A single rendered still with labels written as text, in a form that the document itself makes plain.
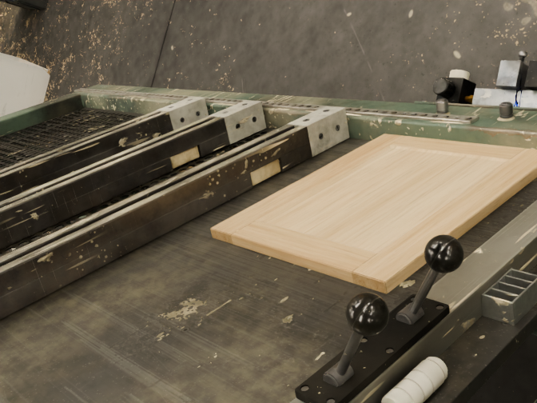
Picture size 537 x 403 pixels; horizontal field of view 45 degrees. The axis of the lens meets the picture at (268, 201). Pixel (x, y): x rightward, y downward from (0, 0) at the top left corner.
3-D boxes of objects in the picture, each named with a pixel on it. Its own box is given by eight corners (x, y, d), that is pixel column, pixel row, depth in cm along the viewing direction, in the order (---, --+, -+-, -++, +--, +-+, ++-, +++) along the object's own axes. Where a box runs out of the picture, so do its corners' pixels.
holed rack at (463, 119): (479, 119, 127) (479, 116, 127) (471, 124, 125) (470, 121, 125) (81, 89, 246) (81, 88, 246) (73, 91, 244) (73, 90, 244)
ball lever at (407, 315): (430, 325, 72) (477, 244, 63) (410, 342, 70) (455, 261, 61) (403, 302, 74) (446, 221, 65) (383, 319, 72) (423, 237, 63)
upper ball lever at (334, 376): (362, 385, 65) (403, 305, 56) (336, 407, 63) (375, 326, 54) (334, 358, 67) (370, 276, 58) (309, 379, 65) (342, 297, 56)
